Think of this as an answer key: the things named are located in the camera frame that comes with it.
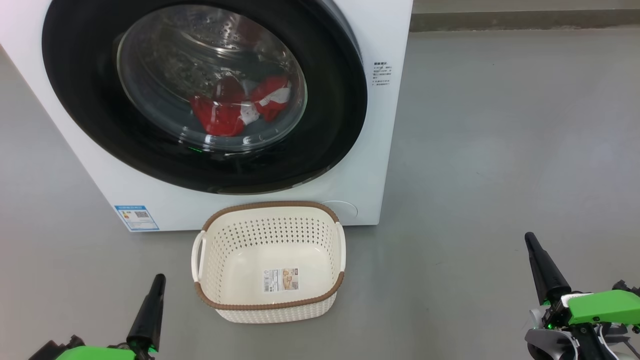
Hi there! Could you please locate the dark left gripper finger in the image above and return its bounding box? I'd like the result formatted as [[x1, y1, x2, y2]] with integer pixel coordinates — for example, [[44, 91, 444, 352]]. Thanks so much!
[[126, 273, 167, 354]]

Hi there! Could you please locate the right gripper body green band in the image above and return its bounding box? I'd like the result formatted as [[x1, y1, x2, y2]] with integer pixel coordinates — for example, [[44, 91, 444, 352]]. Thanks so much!
[[530, 280, 640, 360]]

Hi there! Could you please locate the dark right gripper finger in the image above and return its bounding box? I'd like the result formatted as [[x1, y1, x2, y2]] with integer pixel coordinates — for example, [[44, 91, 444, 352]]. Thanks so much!
[[524, 231, 572, 306]]

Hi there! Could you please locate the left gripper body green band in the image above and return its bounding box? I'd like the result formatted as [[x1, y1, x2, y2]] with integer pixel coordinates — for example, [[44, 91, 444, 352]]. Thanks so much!
[[29, 334, 157, 360]]

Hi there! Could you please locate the red and white garment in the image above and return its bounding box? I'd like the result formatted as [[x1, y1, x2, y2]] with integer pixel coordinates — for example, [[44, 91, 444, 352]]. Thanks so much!
[[189, 75, 292, 137]]

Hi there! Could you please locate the washing machine round door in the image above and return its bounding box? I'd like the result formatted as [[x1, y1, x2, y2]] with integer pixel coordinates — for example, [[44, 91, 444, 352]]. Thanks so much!
[[41, 0, 368, 195]]

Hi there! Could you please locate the cream laundry basket brown rim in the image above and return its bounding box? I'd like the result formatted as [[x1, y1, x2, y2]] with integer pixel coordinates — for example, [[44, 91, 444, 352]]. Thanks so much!
[[191, 201, 347, 324]]

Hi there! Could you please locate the white front-load washing machine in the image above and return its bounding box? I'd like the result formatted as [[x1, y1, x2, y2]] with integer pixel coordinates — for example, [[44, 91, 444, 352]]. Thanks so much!
[[0, 0, 414, 233]]

